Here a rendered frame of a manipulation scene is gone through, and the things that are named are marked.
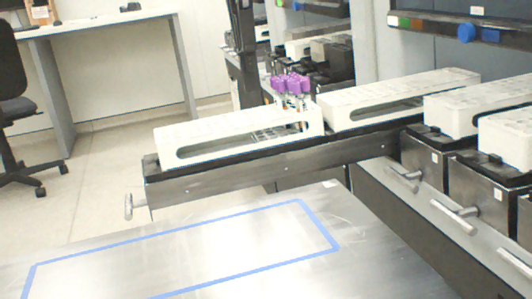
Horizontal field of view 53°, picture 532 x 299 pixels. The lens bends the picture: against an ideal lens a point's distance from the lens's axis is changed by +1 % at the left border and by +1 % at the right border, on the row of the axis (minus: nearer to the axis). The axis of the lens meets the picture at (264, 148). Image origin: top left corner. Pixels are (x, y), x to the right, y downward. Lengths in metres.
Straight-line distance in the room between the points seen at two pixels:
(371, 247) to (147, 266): 0.25
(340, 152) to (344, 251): 0.39
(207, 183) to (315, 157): 0.20
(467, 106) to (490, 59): 0.36
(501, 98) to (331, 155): 0.29
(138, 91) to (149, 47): 0.37
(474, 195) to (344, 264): 0.30
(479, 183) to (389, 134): 0.25
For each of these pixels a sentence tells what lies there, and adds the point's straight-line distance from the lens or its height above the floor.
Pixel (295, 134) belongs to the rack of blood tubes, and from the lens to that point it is 0.95.
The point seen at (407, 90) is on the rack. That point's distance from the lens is 1.00.
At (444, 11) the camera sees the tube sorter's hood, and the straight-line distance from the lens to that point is 0.93.
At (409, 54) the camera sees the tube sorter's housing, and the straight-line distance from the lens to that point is 1.13.
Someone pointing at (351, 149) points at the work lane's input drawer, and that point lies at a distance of 0.96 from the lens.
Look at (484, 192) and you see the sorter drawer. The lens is 0.79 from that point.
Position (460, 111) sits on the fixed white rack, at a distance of 0.88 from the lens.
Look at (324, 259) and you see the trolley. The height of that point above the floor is 0.82.
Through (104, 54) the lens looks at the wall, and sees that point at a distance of 4.45.
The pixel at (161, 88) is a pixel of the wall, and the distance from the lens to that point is 4.49.
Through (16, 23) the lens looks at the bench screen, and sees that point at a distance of 4.28.
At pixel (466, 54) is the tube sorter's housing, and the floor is 0.88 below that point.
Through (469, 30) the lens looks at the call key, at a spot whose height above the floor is 0.99.
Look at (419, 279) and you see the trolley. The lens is 0.54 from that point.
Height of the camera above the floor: 1.13
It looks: 20 degrees down
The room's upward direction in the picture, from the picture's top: 9 degrees counter-clockwise
